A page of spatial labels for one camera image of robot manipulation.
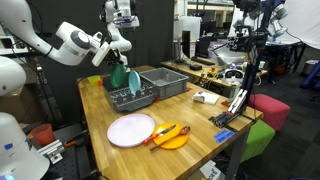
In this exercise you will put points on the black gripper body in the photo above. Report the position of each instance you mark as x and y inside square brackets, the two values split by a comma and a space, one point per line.
[113, 56]

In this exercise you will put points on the dark green plate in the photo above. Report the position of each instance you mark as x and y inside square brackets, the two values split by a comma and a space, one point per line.
[118, 77]

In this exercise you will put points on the silver blue background robot arm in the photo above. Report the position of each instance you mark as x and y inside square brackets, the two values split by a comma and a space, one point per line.
[278, 20]

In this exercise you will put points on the light blue plate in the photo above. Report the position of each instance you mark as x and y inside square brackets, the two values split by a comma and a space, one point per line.
[134, 83]

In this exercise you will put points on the large lilac plate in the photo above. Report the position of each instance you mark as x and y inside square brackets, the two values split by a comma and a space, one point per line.
[130, 130]

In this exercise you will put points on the orange plate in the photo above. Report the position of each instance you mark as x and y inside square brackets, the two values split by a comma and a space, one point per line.
[175, 141]

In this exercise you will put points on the small orange object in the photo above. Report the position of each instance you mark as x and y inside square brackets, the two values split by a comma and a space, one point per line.
[100, 82]

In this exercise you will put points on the yellow green cup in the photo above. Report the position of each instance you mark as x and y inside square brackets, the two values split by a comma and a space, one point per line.
[94, 80]

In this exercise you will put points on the black backdrop curtain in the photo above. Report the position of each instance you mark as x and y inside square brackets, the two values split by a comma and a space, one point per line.
[150, 40]

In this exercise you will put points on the small red marker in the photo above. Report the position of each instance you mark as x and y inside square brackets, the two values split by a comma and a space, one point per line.
[156, 99]
[189, 89]

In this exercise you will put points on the grey plastic bin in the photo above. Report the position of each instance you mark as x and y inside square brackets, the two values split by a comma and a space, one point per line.
[166, 87]

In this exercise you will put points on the wooden background desk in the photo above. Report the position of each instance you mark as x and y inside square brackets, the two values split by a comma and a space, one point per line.
[180, 67]

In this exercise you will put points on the black computer monitor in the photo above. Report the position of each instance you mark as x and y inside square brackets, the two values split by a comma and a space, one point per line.
[186, 43]

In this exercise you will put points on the black power adapter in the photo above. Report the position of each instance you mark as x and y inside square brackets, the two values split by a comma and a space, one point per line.
[195, 67]

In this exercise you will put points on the white plastic container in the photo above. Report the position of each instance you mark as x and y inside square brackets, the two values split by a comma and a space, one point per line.
[191, 28]

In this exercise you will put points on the black keyboard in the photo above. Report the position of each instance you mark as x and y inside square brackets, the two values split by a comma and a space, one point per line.
[202, 61]

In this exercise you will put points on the colourful toy figure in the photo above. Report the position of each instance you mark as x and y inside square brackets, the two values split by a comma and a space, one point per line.
[211, 72]

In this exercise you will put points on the wooden spoon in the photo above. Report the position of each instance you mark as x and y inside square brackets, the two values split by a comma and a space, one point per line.
[184, 130]

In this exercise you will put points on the small white box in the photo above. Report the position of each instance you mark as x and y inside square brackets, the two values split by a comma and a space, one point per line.
[206, 97]

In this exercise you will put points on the red cup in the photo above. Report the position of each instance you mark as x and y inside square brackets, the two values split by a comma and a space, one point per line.
[42, 135]

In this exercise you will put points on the cardboard box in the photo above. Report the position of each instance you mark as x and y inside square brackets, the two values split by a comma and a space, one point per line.
[21, 105]

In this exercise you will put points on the black perforated workbench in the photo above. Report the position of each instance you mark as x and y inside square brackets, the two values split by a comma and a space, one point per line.
[76, 163]

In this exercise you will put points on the white equipment case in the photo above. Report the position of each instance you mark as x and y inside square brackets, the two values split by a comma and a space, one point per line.
[8, 46]

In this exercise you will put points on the clear plastic tub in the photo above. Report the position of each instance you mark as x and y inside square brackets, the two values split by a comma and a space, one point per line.
[226, 55]

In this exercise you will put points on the white round device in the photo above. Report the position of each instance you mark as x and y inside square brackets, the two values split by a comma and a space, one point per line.
[233, 75]

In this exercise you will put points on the blue tape patch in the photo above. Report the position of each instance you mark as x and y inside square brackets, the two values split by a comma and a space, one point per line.
[224, 136]

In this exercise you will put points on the white domed device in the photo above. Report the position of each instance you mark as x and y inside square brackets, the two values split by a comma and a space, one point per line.
[20, 153]

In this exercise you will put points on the white blue printed box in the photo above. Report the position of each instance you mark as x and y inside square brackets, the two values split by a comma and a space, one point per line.
[211, 171]

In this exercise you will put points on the grey table leg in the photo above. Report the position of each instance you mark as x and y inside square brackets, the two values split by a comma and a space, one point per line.
[236, 156]

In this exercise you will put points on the pink cube stool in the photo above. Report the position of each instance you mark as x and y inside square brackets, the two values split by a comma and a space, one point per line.
[270, 110]

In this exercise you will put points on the green cube stool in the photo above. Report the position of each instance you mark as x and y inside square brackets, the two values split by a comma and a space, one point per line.
[260, 140]

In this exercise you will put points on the grey trash can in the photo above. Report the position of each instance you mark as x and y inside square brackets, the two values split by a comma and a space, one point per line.
[310, 66]

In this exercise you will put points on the white fabric sheet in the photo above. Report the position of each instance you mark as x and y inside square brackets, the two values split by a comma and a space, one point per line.
[305, 20]

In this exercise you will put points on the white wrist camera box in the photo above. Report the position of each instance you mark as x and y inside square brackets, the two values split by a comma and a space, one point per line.
[101, 54]

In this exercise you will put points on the black camera on tripod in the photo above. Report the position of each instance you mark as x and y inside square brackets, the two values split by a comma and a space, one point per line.
[41, 83]

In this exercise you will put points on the aluminium bracket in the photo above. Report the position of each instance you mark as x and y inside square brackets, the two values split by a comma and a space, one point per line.
[51, 150]

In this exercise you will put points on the black clamped camera stand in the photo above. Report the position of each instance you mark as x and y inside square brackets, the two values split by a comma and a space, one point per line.
[248, 80]

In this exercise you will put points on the blue metal frame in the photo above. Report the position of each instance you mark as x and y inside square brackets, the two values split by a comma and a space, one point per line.
[311, 78]

